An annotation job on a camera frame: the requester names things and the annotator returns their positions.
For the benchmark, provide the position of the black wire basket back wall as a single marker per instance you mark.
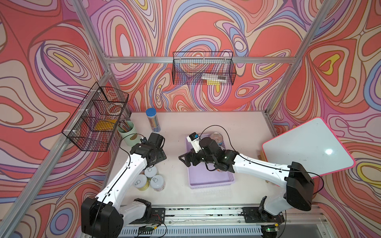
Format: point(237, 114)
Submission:
point(188, 66)

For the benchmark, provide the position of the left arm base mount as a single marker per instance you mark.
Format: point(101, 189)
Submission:
point(151, 214)

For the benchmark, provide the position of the black wire basket wall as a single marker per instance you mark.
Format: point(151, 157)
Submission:
point(188, 66)
point(100, 103)

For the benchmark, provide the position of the wooden board stand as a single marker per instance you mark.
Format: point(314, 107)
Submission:
point(262, 156)

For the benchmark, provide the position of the white board pink frame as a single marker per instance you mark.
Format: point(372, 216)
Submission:
point(312, 144)

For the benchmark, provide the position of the items in back basket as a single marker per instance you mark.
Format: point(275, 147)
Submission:
point(213, 79)

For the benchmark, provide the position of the clear tube blue lid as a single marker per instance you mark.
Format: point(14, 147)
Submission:
point(153, 119)

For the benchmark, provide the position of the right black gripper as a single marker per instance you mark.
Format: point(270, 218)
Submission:
point(192, 154)

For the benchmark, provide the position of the large blue label can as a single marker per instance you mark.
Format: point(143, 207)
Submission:
point(217, 137)

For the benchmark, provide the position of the yellow item in left basket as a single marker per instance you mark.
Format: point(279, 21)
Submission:
point(105, 125)

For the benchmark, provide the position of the purple plastic perforated basket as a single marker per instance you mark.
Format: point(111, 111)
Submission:
point(206, 174)

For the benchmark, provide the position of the yellow label pull-tab can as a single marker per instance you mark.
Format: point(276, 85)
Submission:
point(141, 182)

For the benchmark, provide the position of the silver pull-tab can front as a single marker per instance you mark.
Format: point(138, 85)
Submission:
point(157, 182)

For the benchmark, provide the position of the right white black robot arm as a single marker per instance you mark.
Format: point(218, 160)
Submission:
point(296, 184)

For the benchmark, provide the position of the black wire basket left wall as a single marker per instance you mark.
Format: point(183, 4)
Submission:
point(100, 103)

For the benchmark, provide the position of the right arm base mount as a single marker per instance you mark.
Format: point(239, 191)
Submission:
point(259, 215)

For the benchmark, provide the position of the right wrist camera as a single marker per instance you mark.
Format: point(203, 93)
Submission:
point(194, 140)

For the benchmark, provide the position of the green cup with pencils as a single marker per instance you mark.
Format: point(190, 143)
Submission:
point(128, 132)

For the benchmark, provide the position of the aluminium rail front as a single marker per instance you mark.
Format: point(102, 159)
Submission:
point(228, 221)

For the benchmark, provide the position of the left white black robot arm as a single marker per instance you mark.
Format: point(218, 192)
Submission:
point(103, 216)

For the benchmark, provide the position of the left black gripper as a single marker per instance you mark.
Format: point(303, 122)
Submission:
point(160, 155)

